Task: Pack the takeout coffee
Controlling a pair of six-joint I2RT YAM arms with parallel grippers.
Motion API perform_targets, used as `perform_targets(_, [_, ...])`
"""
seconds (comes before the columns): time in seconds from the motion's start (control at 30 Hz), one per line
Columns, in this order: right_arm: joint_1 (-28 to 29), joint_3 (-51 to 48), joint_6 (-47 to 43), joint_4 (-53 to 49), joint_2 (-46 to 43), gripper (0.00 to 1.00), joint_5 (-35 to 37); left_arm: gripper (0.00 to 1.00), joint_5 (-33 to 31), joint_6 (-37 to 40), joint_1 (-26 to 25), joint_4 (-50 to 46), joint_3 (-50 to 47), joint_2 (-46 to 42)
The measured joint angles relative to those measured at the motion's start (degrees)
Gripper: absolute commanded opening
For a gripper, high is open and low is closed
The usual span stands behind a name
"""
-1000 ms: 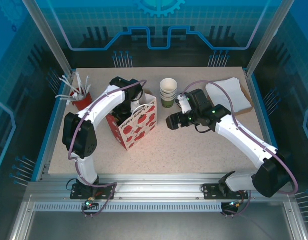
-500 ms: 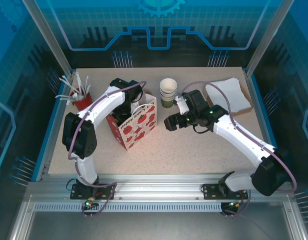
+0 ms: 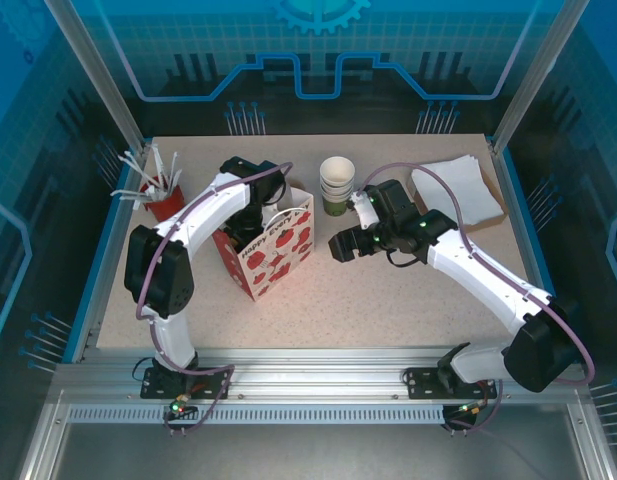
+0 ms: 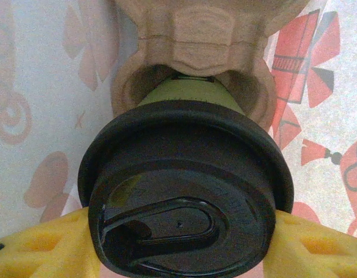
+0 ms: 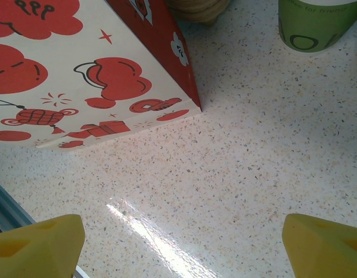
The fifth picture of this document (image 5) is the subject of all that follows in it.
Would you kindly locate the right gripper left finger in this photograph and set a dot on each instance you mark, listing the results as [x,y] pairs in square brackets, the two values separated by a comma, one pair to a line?
[30,249]

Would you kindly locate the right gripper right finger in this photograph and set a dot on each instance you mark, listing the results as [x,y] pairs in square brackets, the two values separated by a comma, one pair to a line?
[325,252]

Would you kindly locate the white red printed paper bag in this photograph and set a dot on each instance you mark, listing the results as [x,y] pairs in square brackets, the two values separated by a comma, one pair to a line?
[80,43]

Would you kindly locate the green white paper cup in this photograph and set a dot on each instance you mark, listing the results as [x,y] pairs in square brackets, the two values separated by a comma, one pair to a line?
[311,29]

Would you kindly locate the brown pulp cup carrier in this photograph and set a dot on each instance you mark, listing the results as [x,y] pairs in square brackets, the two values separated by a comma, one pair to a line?
[207,20]
[189,3]
[195,11]

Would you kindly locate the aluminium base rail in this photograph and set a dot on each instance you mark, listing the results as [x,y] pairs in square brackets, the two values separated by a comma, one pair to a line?
[4,208]

